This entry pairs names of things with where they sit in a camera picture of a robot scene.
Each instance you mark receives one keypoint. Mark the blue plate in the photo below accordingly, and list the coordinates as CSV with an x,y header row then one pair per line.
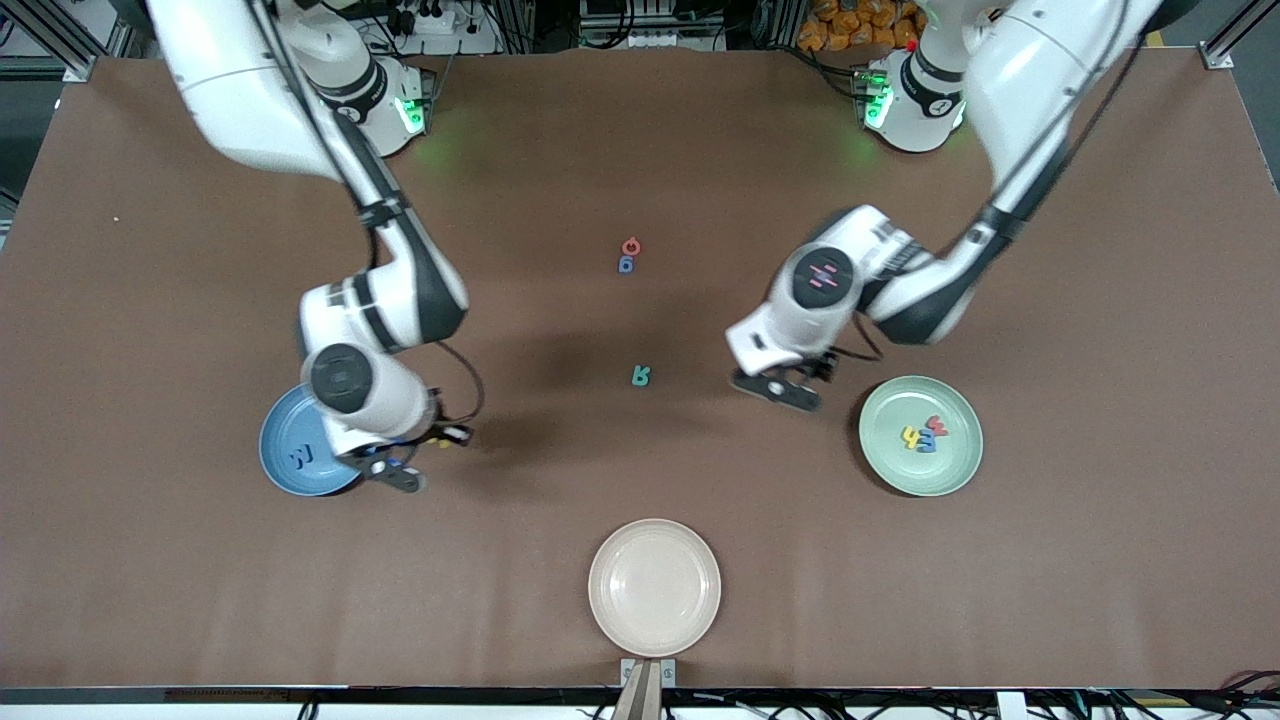
x,y
285,425

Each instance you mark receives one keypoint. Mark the yellow foam lowercase h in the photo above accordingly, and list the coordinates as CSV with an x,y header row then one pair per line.
x,y
909,437

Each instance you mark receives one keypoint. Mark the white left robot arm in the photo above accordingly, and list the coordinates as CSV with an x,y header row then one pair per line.
x,y
1020,80

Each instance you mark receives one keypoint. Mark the teal foam uppercase R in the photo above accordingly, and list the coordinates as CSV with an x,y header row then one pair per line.
x,y
641,376

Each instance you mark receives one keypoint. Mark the aluminium frame profile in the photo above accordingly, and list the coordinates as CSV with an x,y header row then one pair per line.
x,y
60,40
1240,35

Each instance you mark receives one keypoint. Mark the blue foam lowercase m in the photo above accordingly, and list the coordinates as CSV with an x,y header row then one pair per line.
x,y
928,443

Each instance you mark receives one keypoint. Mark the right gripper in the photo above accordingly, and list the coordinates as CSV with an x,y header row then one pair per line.
x,y
437,432

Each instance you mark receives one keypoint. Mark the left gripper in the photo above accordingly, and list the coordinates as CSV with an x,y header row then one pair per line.
x,y
822,369

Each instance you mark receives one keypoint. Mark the red foam lowercase w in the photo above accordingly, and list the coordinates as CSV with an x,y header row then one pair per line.
x,y
938,424

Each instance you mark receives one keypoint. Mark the white power strip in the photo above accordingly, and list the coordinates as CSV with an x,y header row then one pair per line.
x,y
430,20

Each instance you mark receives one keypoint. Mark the blue foam uppercase W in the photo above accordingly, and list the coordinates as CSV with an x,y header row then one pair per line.
x,y
301,458

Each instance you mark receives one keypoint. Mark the red foam uppercase G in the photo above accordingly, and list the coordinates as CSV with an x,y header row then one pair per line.
x,y
625,246

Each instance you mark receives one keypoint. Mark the green plate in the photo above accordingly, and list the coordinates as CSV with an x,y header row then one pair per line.
x,y
900,470

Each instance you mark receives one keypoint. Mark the orange bag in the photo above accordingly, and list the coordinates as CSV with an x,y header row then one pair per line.
x,y
850,28

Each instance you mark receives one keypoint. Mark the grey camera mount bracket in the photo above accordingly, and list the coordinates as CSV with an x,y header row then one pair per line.
x,y
648,675

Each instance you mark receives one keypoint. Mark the beige plate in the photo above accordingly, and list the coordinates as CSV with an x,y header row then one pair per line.
x,y
655,588

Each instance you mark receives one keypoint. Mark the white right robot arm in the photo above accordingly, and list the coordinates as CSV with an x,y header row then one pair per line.
x,y
250,90

